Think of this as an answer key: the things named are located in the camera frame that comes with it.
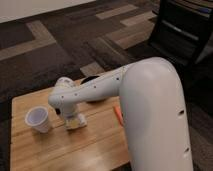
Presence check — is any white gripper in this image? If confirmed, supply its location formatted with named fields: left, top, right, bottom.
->
left=60, top=105, right=79, bottom=128

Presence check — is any white sponge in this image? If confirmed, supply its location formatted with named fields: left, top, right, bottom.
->
left=65, top=114, right=87, bottom=130

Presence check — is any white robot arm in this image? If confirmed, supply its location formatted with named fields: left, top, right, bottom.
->
left=48, top=57, right=193, bottom=171

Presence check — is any black marker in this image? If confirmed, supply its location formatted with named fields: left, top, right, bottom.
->
left=55, top=108, right=61, bottom=115

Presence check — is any white plastic cup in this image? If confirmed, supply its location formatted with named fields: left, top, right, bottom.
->
left=25, top=106, right=51, bottom=133

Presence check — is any orange carrot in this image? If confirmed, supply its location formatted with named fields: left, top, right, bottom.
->
left=113, top=106, right=123, bottom=126

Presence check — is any dark blue bowl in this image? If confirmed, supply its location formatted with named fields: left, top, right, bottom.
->
left=80, top=75, right=107, bottom=103

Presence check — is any black chair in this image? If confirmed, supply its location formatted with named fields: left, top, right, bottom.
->
left=148, top=0, right=213, bottom=66

